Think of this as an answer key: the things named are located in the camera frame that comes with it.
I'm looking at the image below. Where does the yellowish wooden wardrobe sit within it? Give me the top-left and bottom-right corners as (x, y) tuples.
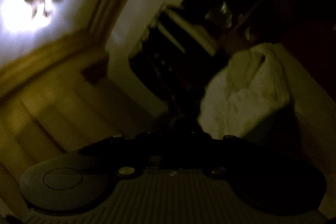
(1, 57), (141, 216)

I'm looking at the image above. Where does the white floral bedding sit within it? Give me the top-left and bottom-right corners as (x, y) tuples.
(198, 43), (290, 139)

